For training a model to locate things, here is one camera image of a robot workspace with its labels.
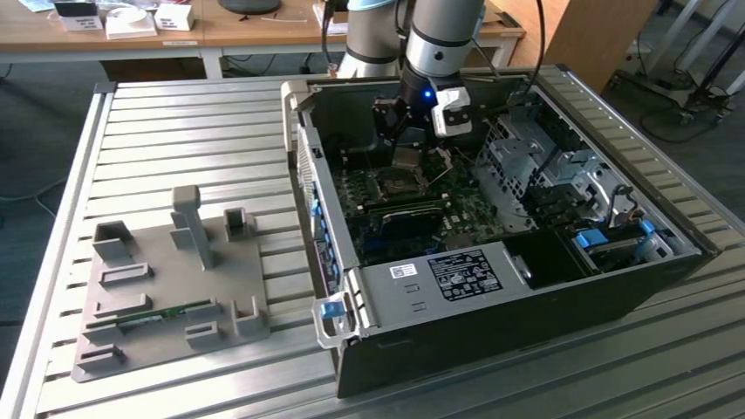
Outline black PC case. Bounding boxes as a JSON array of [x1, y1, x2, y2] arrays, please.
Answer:
[[280, 64, 729, 399]]

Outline white labelled box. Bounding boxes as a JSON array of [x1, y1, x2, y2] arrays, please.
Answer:
[[153, 3, 197, 32]]

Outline white box black top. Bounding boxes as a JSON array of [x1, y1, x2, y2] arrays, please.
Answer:
[[54, 1, 107, 33]]

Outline silver power supply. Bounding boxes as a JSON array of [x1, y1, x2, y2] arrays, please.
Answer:
[[347, 241, 535, 340]]

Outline black graphics card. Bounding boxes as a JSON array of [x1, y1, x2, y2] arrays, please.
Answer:
[[375, 208, 449, 246]]

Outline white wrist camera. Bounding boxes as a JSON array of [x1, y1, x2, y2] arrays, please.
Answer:
[[429, 86, 473, 139]]

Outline CPU socket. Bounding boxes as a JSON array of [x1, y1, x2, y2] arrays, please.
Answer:
[[369, 164, 431, 199]]

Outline black hanging cable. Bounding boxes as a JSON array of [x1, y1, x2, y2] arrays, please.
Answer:
[[319, 0, 340, 74]]

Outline grey parts rack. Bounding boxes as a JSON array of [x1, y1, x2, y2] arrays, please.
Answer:
[[70, 184, 273, 384]]

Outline dark round object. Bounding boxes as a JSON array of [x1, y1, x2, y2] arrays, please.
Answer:
[[217, 0, 281, 14]]

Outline metal socket cover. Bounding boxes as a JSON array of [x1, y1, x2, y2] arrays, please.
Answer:
[[419, 147, 457, 189]]

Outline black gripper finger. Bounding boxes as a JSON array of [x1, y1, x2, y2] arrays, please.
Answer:
[[371, 95, 408, 155], [409, 128, 436, 159]]

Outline black camera cable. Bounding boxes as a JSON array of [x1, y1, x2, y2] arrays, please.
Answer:
[[505, 0, 548, 110]]

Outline silver CPU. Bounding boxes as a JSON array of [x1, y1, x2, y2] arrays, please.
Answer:
[[391, 147, 423, 170]]

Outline blue disk carrier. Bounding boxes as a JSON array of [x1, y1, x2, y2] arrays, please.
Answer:
[[573, 229, 612, 253]]

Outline green RAM stick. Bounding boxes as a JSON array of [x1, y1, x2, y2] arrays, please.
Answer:
[[115, 299, 212, 329]]

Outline wooden desk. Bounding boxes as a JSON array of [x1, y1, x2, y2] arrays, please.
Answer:
[[0, 0, 529, 82]]

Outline wooden cabinet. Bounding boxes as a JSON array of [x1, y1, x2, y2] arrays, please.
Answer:
[[511, 0, 664, 95]]

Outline white floor cable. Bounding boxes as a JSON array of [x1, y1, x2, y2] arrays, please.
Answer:
[[0, 177, 67, 219]]

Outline silver drive cage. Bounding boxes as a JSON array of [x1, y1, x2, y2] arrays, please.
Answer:
[[473, 78, 619, 235]]

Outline green motherboard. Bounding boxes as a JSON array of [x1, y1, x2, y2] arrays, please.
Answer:
[[332, 146, 540, 267]]

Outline black wheeled stand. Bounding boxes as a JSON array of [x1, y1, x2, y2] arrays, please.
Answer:
[[677, 65, 736, 121]]

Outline black power wire bundle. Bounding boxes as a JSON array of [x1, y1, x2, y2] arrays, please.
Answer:
[[603, 183, 645, 228]]

